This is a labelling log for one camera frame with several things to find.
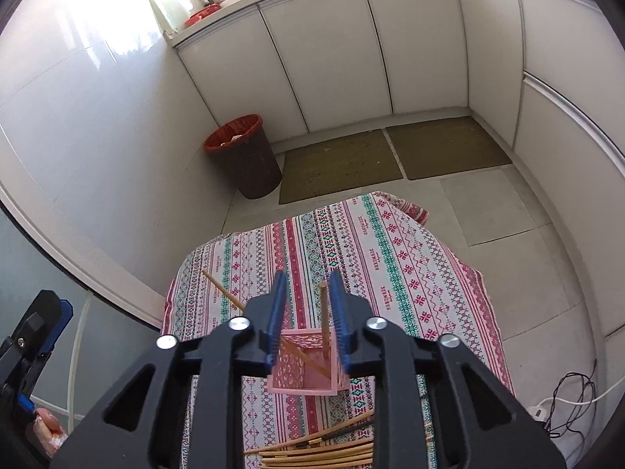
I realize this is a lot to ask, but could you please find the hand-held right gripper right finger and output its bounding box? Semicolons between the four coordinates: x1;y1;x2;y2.
329;271;567;469

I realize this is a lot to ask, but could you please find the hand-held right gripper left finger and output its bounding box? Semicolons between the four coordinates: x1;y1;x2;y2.
51;271;290;469

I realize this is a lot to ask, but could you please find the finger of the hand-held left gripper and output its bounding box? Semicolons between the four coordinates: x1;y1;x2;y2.
10;290;74;357

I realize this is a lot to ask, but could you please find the plain wooden chopstick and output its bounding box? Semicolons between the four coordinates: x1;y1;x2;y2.
200;269;332;382
319;282;329;373

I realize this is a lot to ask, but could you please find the pink utensil basket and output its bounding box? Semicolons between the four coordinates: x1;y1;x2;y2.
266;329;350;397

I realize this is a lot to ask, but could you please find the pile of wooden chopsticks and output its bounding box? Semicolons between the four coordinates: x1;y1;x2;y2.
244;409;436;469

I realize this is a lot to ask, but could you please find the person's left hand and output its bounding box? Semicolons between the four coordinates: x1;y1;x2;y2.
33;407;68;456

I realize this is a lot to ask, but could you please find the thin white pipe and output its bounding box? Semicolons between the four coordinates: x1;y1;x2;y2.
67;292;95;422

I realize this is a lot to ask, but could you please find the frosted glass door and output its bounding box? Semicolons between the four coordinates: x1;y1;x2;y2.
0;129;169;426

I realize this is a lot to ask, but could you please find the patterned red green tablecloth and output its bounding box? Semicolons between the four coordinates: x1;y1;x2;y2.
161;192;513;469

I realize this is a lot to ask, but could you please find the olive floor mat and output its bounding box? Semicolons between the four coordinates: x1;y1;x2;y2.
278;129;404;205
385;116;513;181

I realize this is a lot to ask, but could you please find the brown trash bin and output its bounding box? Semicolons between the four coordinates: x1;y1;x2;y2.
209;124;284;200

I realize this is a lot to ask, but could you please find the red bin liner bag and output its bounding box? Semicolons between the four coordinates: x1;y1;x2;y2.
203;114;265;154

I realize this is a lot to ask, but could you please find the white power strip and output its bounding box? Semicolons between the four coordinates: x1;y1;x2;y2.
529;397;554;422

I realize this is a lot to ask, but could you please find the white three-door kitchen cabinet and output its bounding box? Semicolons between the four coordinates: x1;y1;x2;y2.
177;0;470;152

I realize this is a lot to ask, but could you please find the white kitchen drawer cabinet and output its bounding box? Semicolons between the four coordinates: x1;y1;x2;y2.
456;0;625;340

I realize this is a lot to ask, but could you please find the red plastic basket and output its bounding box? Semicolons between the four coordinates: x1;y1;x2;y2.
184;4;223;29

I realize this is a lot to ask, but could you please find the pale cutting board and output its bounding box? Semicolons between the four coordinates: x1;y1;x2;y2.
148;0;192;36

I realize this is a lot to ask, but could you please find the white cable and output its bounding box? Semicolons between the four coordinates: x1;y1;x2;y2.
536;380;617;410

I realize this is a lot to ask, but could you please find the black cable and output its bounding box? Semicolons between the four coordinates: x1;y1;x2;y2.
543;358;599;439

